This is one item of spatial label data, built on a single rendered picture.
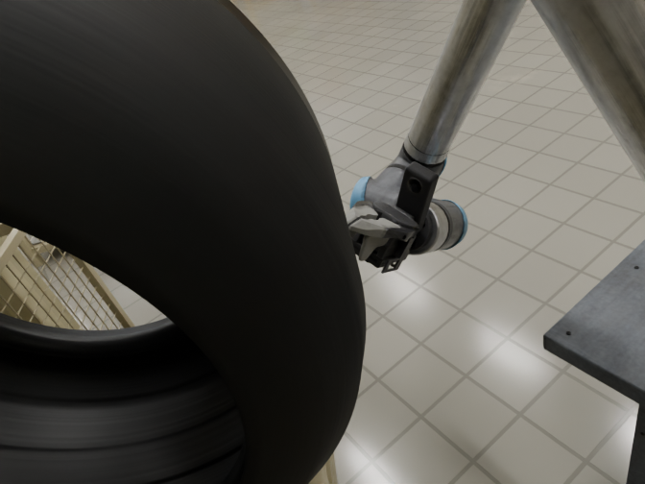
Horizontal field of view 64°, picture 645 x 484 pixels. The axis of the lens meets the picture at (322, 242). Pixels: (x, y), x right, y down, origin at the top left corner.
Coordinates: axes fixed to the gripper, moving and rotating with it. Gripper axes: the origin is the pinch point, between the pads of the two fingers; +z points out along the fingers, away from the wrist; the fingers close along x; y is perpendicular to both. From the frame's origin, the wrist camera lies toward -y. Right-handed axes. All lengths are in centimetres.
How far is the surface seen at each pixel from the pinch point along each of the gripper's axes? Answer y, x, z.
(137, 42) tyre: -15.2, -7.2, 42.8
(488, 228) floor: 22, 21, -158
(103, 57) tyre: -14.2, -7.5, 44.4
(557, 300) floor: 26, -18, -131
